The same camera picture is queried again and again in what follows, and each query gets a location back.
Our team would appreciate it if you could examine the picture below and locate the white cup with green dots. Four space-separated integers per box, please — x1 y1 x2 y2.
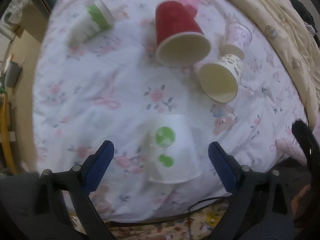
148 115 202 184

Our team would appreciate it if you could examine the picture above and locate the cream cup with cartoon print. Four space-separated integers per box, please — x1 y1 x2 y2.
198 54 244 103

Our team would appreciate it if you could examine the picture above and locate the small pink patterned cup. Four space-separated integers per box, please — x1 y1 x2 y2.
220 22 252 60

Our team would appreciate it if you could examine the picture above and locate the red paper cup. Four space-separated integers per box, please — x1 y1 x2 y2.
155 0 212 67

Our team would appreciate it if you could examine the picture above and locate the white cup with green band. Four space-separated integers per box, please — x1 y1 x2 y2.
68 0 115 46

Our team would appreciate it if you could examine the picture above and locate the yellow wooden chair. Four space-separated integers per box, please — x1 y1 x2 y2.
1 94 18 175

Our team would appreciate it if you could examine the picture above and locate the floral white bed sheet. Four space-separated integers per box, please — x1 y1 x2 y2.
33 0 306 223

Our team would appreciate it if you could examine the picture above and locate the black clothing on bed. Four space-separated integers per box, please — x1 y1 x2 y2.
290 0 318 39

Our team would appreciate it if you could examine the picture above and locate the grey waste bin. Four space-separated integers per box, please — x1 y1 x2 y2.
4 61 22 88

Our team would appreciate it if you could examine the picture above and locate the cream bear-print duvet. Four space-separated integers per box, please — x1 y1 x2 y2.
229 0 319 127

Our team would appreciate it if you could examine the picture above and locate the black cable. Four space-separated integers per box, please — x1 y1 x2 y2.
107 196 231 228

